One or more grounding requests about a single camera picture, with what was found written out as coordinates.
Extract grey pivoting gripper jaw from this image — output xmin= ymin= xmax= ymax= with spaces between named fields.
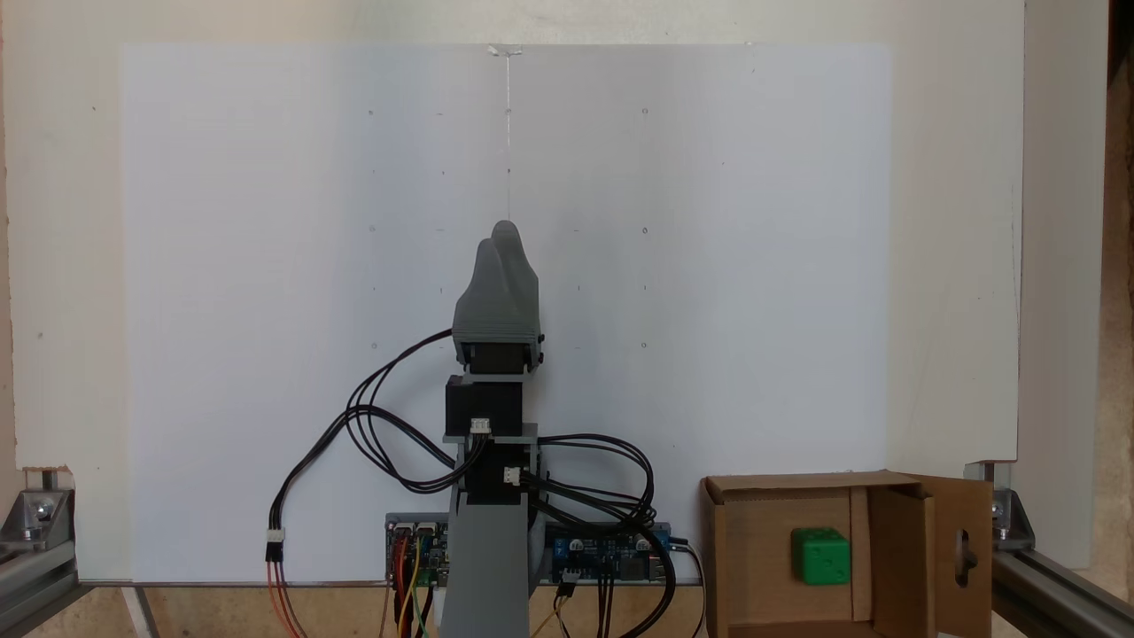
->
xmin=452 ymin=237 xmax=545 ymax=369

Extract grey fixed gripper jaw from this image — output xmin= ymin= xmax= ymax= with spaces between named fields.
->
xmin=495 ymin=220 xmax=541 ymax=308

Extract green dice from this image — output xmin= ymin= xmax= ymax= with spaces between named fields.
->
xmin=790 ymin=526 xmax=853 ymax=587

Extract white paper sheet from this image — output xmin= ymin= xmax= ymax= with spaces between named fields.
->
xmin=507 ymin=40 xmax=893 ymax=587
xmin=120 ymin=42 xmax=511 ymax=587

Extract circuit board with jumper pins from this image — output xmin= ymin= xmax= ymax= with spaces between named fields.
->
xmin=384 ymin=511 xmax=451 ymax=588

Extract blue circuit board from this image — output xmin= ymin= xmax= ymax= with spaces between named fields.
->
xmin=541 ymin=522 xmax=677 ymax=587

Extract brown cardboard box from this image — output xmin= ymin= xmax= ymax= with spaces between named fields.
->
xmin=699 ymin=470 xmax=996 ymax=638

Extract black servo cable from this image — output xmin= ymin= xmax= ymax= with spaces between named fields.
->
xmin=345 ymin=329 xmax=468 ymax=494
xmin=522 ymin=432 xmax=680 ymax=638

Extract yellow jumper wire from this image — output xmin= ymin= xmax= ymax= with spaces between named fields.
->
xmin=400 ymin=532 xmax=425 ymax=638

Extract green jumper wire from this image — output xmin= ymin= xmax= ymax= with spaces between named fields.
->
xmin=408 ymin=567 xmax=434 ymax=638

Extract black cable with white connector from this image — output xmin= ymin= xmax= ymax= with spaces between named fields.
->
xmin=263 ymin=402 xmax=471 ymax=564

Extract thin white cable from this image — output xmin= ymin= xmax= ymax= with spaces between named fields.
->
xmin=672 ymin=540 xmax=711 ymax=638

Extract red jumper wire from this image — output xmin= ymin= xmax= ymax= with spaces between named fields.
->
xmin=265 ymin=532 xmax=414 ymax=638

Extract orange jumper wire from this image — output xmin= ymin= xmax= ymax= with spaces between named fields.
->
xmin=276 ymin=532 xmax=439 ymax=638

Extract metal corner bracket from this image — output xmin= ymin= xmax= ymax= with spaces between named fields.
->
xmin=0 ymin=484 xmax=77 ymax=556
xmin=986 ymin=461 xmax=1037 ymax=553

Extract aluminium profile post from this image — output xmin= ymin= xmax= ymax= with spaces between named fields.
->
xmin=0 ymin=532 xmax=83 ymax=626
xmin=990 ymin=541 xmax=1134 ymax=638

